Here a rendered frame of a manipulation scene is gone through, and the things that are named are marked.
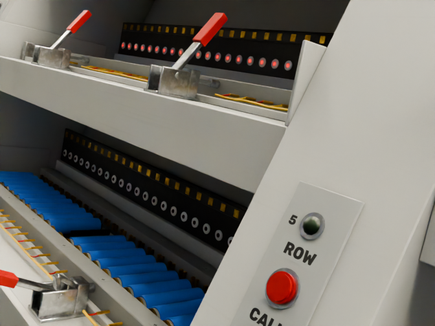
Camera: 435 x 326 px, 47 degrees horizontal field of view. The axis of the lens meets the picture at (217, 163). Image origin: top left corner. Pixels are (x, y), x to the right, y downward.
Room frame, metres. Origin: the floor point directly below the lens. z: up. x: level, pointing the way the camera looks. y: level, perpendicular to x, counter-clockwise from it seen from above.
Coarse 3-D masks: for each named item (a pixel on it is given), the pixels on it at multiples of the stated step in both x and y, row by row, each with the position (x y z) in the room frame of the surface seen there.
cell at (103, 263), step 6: (108, 258) 0.50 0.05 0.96; (114, 258) 0.50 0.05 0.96; (120, 258) 0.51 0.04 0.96; (126, 258) 0.51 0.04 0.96; (132, 258) 0.51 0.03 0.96; (138, 258) 0.52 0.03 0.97; (144, 258) 0.52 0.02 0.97; (150, 258) 0.52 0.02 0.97; (102, 264) 0.49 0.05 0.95; (108, 264) 0.49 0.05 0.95; (114, 264) 0.50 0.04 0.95; (120, 264) 0.50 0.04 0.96; (126, 264) 0.50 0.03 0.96; (132, 264) 0.51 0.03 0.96; (138, 264) 0.51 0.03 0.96
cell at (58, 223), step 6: (48, 222) 0.58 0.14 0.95; (54, 222) 0.58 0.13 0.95; (60, 222) 0.59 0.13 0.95; (66, 222) 0.59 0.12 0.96; (72, 222) 0.60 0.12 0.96; (78, 222) 0.60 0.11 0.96; (84, 222) 0.60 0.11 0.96; (90, 222) 0.61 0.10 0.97; (96, 222) 0.61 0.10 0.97; (60, 228) 0.59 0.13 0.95; (66, 228) 0.59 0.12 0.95; (72, 228) 0.59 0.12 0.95; (78, 228) 0.60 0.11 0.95; (84, 228) 0.60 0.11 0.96; (90, 228) 0.61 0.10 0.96; (96, 228) 0.61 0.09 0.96
